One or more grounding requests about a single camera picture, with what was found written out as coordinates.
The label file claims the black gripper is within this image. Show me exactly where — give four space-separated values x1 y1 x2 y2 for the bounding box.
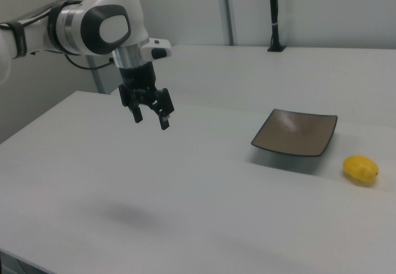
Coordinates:
118 61 174 131

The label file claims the yellow lemon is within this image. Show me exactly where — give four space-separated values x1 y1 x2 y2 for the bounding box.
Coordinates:
342 154 380 189

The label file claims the brown square ceramic plate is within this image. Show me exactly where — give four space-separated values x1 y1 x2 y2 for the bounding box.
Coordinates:
250 108 338 158

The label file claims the black pole with base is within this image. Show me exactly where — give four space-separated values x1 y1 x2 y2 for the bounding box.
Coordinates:
266 0 287 53

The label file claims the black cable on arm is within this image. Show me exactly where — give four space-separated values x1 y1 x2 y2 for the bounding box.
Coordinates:
0 6 114 71

